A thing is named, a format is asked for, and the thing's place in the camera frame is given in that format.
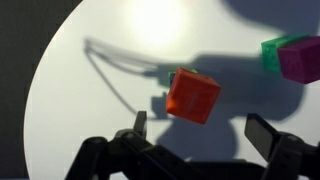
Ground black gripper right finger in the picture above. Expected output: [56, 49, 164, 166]
[243, 112, 285, 163]

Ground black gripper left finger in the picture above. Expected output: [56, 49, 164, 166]
[133, 110, 148, 139]

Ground green block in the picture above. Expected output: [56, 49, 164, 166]
[260, 33, 311, 74]

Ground magenta block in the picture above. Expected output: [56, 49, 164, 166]
[276, 35, 320, 85]

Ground orange block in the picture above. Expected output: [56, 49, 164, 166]
[165, 66, 222, 126]

